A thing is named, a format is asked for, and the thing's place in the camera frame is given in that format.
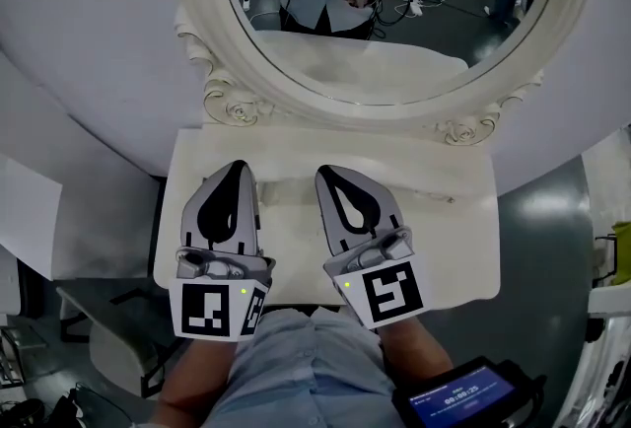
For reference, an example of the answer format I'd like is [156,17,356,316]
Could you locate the white low cabinet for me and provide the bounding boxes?
[0,154,64,282]

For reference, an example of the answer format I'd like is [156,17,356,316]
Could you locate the person's right forearm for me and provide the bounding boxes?
[377,315,455,391]

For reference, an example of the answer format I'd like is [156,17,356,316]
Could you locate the white ornate dressing table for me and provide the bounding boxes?
[152,122,502,307]

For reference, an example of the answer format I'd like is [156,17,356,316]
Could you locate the person's light blue shirt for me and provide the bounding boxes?
[201,306,400,428]

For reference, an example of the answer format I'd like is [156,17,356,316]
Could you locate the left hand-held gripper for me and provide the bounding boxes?
[168,160,277,342]

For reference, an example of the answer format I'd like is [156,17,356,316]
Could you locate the white side table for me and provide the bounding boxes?
[586,284,631,318]

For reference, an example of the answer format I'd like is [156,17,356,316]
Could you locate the grey chair black legs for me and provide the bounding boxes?
[56,285,184,400]

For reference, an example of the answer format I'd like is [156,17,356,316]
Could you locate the oval mirror carved cream frame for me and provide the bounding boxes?
[170,0,596,147]

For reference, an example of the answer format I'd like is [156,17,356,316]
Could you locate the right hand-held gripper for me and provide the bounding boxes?
[315,163,426,330]

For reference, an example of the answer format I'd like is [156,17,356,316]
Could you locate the person's left forearm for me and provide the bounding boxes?
[151,336,238,428]

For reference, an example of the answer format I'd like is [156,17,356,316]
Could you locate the black wrist-worn screen device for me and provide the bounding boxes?
[391,355,548,428]

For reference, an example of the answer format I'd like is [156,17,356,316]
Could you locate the white cluttered storage rack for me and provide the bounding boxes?
[561,315,631,428]

